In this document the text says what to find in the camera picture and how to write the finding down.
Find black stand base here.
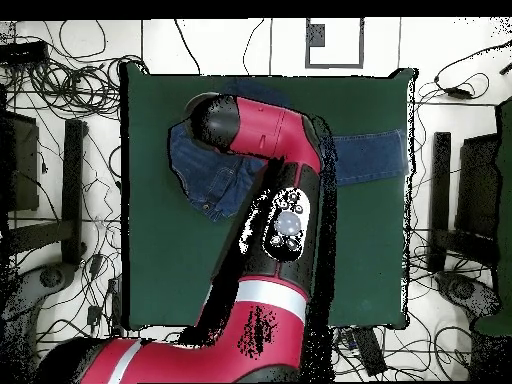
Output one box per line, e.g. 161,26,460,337
427,131,501,275
5,118,88,267

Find black cable tangle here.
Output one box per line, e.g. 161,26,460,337
3,19,147,121

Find grey square floor frame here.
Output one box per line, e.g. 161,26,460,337
304,17,366,70

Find dark green table cloth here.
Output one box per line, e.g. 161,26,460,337
119,61,419,331

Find blue denim jeans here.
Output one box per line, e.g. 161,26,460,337
167,77,410,223

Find grey wheeled chair base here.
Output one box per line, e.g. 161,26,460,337
0,261,79,383
434,270,501,321

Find black power strip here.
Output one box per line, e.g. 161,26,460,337
107,277,124,339
349,326,388,377
0,40,50,64

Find black box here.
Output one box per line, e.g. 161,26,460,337
454,133,501,238
0,110,40,213

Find dark green spare cloth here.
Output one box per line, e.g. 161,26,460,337
473,97,512,337

